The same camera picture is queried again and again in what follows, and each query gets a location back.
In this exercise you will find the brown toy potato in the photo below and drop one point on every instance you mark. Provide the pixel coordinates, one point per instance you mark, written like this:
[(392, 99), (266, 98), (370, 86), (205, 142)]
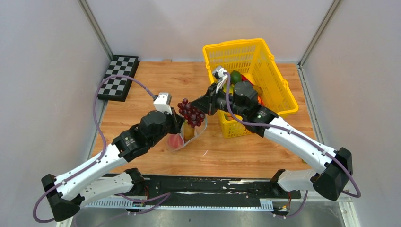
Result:
[(188, 132)]

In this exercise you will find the dark red toy grapes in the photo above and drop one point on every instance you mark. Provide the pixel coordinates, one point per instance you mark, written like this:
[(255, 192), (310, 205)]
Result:
[(193, 116)]

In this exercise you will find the black white checkerboard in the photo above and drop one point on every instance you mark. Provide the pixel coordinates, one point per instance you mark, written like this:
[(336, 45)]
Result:
[(117, 86)]

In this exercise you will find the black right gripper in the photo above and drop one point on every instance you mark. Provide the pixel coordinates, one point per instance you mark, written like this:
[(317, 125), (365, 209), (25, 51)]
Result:
[(206, 103)]

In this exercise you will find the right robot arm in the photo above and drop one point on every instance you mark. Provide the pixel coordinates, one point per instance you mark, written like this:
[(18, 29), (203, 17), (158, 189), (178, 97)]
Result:
[(331, 169)]

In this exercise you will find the dark green toy lime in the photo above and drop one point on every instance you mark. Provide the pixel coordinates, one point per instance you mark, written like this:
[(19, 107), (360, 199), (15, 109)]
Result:
[(235, 77)]

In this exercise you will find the yellow plastic basket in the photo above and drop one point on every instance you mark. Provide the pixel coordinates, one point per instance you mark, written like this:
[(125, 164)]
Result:
[(252, 58)]

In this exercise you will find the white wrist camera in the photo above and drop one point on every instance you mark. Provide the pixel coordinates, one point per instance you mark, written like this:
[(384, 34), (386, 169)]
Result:
[(221, 74), (162, 102)]

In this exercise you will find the red toy apple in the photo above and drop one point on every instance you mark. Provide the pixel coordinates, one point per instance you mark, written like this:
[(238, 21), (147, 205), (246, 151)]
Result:
[(175, 142)]

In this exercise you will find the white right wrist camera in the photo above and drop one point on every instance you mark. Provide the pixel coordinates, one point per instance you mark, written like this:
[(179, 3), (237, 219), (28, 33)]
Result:
[(221, 74)]

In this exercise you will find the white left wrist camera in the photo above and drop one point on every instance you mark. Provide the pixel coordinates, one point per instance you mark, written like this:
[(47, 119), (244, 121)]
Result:
[(162, 102)]

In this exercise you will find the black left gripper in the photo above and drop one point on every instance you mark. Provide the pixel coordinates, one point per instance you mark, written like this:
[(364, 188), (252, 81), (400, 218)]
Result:
[(177, 121)]

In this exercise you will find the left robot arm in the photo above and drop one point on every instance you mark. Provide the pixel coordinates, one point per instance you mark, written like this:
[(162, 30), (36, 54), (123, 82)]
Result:
[(69, 192)]

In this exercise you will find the clear zip top bag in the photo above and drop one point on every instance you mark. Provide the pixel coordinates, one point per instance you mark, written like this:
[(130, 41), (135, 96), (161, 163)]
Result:
[(198, 132)]

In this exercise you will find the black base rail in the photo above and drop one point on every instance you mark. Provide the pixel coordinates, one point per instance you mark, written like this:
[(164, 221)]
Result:
[(211, 192)]

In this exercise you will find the red toy pepper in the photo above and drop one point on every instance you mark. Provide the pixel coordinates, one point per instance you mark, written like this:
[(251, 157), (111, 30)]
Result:
[(245, 79)]

